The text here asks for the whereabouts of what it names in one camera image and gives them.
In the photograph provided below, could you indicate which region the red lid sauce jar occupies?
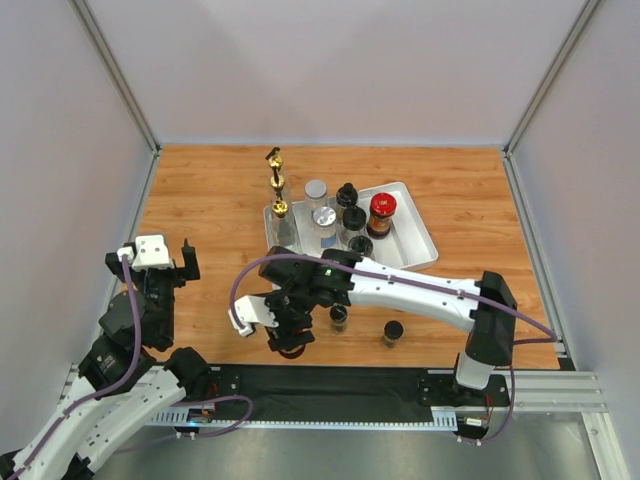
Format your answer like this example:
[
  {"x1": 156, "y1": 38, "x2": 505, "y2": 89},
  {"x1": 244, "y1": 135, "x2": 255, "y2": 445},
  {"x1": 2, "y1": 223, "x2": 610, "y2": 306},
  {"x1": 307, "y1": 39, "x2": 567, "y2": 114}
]
[
  {"x1": 278, "y1": 346, "x2": 306, "y2": 360},
  {"x1": 366, "y1": 192, "x2": 397, "y2": 239}
]

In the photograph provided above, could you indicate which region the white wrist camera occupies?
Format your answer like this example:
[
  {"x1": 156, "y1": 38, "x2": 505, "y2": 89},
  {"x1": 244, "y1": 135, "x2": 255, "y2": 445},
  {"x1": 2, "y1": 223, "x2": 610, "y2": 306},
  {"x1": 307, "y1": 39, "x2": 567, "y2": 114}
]
[
  {"x1": 228, "y1": 295, "x2": 278, "y2": 337},
  {"x1": 116, "y1": 234, "x2": 174, "y2": 272}
]

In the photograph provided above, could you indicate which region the right aluminium corner post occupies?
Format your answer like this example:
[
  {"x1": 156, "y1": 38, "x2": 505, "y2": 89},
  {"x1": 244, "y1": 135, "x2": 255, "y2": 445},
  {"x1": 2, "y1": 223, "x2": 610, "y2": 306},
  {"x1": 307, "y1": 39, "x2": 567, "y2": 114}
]
[{"x1": 504, "y1": 0, "x2": 605, "y2": 154}]

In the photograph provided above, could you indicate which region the clear glass oil bottle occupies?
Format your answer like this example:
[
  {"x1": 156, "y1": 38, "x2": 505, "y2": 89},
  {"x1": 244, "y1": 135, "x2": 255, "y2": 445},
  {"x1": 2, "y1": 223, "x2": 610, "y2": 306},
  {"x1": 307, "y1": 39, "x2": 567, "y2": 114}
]
[{"x1": 270, "y1": 199, "x2": 302, "y2": 253}]

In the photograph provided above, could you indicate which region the aluminium corner post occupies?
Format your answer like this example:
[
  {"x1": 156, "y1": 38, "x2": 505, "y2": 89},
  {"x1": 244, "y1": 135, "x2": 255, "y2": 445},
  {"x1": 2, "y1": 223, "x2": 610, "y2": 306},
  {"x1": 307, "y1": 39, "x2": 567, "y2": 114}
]
[
  {"x1": 68, "y1": 0, "x2": 162, "y2": 151},
  {"x1": 504, "y1": 0, "x2": 605, "y2": 154}
]

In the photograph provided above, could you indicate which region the salt jar blue label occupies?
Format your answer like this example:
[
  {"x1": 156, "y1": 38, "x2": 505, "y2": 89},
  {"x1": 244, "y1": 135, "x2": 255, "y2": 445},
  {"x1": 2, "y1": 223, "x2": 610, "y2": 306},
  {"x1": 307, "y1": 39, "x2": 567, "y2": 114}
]
[{"x1": 304, "y1": 179, "x2": 328, "y2": 212}]

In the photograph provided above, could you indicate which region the black knob grinder bottle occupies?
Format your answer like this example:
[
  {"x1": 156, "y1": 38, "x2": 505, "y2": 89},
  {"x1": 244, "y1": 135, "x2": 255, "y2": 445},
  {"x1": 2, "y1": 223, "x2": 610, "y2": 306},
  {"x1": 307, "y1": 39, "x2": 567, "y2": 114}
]
[{"x1": 340, "y1": 206, "x2": 367, "y2": 246}]

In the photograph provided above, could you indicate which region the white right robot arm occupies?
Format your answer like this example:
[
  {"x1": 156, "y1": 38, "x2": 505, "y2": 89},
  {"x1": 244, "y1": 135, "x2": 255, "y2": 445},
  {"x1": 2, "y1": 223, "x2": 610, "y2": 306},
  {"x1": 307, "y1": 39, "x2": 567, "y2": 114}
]
[{"x1": 258, "y1": 247, "x2": 517, "y2": 405}]

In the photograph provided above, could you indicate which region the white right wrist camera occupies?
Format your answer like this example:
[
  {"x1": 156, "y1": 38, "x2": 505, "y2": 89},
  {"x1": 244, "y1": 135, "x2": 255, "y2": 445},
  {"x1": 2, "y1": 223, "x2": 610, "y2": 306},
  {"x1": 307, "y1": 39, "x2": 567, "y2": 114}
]
[{"x1": 228, "y1": 295, "x2": 278, "y2": 337}]

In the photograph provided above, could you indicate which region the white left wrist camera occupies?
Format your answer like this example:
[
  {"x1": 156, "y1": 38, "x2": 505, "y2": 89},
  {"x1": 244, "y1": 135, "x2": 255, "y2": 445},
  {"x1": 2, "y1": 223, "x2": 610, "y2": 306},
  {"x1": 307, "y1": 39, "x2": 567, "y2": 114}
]
[{"x1": 116, "y1": 234, "x2": 174, "y2": 272}]

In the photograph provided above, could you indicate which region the left aluminium corner post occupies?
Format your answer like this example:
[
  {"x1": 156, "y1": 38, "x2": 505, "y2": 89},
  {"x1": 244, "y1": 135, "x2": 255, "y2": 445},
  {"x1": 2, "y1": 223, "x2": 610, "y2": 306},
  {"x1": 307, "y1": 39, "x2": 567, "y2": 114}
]
[{"x1": 68, "y1": 0, "x2": 162, "y2": 151}]

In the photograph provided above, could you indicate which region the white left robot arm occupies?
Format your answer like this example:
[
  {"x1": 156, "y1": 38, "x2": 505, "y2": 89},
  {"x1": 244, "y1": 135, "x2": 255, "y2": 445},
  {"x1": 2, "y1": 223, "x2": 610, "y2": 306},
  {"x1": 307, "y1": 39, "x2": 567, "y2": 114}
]
[{"x1": 1, "y1": 234, "x2": 216, "y2": 479}]

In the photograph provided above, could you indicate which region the black cap spice bottle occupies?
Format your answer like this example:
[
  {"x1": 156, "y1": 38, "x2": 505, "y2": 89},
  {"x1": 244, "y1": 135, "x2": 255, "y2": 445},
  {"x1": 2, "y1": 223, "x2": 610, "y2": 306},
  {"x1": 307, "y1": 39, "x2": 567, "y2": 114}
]
[{"x1": 335, "y1": 182, "x2": 359, "y2": 209}]

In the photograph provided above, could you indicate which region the glass oil bottle dark sauce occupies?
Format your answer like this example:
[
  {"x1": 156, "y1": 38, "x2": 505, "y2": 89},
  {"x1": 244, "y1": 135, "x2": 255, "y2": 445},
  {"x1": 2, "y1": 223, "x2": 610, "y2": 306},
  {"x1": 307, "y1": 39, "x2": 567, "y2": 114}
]
[{"x1": 270, "y1": 168, "x2": 291, "y2": 205}]

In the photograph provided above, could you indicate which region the small black lid spice jar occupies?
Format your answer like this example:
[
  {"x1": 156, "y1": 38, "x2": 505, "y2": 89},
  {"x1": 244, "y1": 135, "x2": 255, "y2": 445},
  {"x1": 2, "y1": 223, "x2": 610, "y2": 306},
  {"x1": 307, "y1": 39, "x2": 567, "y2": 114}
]
[
  {"x1": 381, "y1": 320, "x2": 404, "y2": 348},
  {"x1": 329, "y1": 304, "x2": 348, "y2": 334}
]

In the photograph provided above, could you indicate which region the aluminium frame rail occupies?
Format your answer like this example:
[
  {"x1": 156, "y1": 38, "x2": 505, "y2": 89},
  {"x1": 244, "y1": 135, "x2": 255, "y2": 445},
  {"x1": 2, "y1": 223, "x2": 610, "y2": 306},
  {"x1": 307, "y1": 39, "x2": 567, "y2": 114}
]
[{"x1": 59, "y1": 363, "x2": 609, "y2": 431}]

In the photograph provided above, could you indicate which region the white divided organizer tray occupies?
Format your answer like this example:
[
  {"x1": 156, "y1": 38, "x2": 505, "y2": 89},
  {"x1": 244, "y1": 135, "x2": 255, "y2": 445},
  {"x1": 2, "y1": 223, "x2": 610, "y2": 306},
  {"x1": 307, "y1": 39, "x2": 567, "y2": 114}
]
[{"x1": 263, "y1": 182, "x2": 439, "y2": 271}]

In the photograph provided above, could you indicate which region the salt jar silver lid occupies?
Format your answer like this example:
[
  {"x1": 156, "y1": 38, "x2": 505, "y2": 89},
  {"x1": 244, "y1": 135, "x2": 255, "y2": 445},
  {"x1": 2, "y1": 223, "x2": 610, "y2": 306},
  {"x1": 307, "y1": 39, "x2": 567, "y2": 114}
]
[{"x1": 311, "y1": 206, "x2": 337, "y2": 251}]

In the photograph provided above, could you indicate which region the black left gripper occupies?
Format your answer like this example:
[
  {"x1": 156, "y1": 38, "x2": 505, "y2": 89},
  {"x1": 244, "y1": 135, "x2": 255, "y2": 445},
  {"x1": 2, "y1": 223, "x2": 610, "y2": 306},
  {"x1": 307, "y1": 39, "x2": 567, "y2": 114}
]
[{"x1": 108, "y1": 240, "x2": 200, "y2": 344}]

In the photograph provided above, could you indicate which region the glass oil bottle brown sauce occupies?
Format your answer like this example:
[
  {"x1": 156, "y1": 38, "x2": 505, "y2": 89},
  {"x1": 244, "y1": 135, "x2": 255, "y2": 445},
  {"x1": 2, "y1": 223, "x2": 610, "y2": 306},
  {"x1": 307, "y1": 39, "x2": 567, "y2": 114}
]
[{"x1": 265, "y1": 147, "x2": 283, "y2": 174}]

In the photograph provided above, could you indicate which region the white powder jar black lid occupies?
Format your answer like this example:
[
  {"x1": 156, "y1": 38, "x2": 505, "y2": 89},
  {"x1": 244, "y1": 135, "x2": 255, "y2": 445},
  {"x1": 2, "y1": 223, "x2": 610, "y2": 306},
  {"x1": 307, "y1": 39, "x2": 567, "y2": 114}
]
[{"x1": 348, "y1": 235, "x2": 374, "y2": 259}]

